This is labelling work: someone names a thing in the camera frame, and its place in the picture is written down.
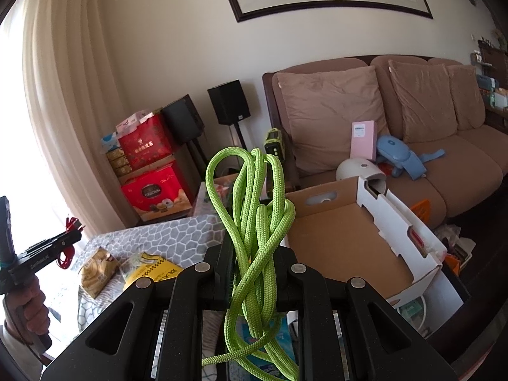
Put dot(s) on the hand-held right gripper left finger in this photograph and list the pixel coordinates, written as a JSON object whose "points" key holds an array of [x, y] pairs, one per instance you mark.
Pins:
{"points": [[214, 281]]}

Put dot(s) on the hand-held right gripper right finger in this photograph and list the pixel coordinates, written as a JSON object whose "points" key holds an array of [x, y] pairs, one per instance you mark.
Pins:
{"points": [[285, 285]]}

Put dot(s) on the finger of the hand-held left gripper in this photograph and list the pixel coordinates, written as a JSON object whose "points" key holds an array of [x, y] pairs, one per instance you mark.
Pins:
{"points": [[65, 242]]}

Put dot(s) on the gold tissue pack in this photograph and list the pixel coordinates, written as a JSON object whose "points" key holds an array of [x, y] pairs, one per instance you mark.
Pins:
{"points": [[97, 274]]}

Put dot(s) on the yellow booklet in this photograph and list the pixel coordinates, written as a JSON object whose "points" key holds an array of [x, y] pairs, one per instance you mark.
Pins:
{"points": [[158, 272]]}

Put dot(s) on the white cardboard box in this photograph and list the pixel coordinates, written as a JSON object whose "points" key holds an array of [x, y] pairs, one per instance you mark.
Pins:
{"points": [[345, 242]]}

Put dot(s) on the person's left forearm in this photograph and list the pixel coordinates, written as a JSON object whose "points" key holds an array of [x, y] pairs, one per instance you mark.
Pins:
{"points": [[14, 345]]}

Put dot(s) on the person's left hand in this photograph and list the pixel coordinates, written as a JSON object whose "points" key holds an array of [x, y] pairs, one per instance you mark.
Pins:
{"points": [[33, 305]]}

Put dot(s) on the grey patterned blanket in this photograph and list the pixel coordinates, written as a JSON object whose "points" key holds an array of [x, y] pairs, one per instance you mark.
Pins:
{"points": [[186, 242]]}

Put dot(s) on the blue packet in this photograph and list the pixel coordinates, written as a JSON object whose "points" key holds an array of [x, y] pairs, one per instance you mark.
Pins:
{"points": [[285, 345]]}

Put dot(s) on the clear plastic packet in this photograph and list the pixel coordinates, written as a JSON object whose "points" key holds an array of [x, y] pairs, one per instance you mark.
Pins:
{"points": [[204, 202]]}

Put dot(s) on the yellow box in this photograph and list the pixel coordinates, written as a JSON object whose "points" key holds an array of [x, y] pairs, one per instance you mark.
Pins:
{"points": [[120, 164], [124, 172], [116, 155]]}

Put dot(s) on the red collection gift box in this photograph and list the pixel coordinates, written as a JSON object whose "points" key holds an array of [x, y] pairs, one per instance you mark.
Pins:
{"points": [[154, 194]]}

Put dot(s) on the light blue tissue box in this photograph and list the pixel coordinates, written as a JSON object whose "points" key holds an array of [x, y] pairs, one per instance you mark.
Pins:
{"points": [[111, 142]]}

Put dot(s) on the red floral gift box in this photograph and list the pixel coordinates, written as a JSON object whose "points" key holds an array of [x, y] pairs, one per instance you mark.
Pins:
{"points": [[145, 147]]}

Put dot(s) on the black speaker stand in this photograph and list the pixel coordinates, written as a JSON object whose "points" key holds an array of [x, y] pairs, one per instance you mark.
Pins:
{"points": [[196, 158], [239, 139]]}

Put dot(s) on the white dome lamp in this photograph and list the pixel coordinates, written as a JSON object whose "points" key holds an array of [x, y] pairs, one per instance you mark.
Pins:
{"points": [[357, 170]]}

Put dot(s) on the white pink box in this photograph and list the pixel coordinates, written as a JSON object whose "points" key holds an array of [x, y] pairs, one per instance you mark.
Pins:
{"points": [[133, 121]]}

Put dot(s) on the lime green black device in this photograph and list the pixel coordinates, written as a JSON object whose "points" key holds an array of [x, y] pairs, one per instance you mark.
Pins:
{"points": [[274, 143]]}

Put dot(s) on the orange plastic object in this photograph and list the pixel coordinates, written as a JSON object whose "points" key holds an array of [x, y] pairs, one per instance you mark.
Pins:
{"points": [[420, 210]]}

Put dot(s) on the cream curtain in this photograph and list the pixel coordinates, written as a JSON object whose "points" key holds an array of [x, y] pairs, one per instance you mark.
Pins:
{"points": [[71, 87]]}

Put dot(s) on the black speaker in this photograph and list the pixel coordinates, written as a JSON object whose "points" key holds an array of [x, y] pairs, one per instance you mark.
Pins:
{"points": [[228, 101], [182, 119]]}

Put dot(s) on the blue massager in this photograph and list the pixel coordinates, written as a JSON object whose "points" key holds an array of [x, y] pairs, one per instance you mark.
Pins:
{"points": [[397, 153]]}

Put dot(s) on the crumpled plastic bags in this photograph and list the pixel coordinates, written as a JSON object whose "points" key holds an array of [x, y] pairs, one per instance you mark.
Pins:
{"points": [[454, 246]]}

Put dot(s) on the large brown cushion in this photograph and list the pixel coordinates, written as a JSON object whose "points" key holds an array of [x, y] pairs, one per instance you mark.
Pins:
{"points": [[325, 115]]}

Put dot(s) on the brown sofa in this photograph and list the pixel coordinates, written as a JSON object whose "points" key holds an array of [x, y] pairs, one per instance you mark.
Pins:
{"points": [[468, 158]]}

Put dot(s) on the dark wooden cabinet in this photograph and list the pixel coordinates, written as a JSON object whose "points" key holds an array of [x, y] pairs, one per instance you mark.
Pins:
{"points": [[492, 59]]}

